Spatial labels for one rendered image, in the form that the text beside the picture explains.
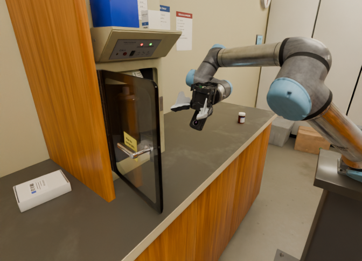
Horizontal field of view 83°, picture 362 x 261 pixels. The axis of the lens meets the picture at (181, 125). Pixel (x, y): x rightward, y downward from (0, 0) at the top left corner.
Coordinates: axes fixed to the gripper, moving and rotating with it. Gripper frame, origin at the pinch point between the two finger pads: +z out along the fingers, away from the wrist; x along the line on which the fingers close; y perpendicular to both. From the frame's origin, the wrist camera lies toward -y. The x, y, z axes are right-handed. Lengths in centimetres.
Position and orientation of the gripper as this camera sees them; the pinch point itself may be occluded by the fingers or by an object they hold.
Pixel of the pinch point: (184, 114)
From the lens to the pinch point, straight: 60.8
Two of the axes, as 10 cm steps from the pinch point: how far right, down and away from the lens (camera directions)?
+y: 1.2, -9.0, -4.3
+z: -5.0, 3.1, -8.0
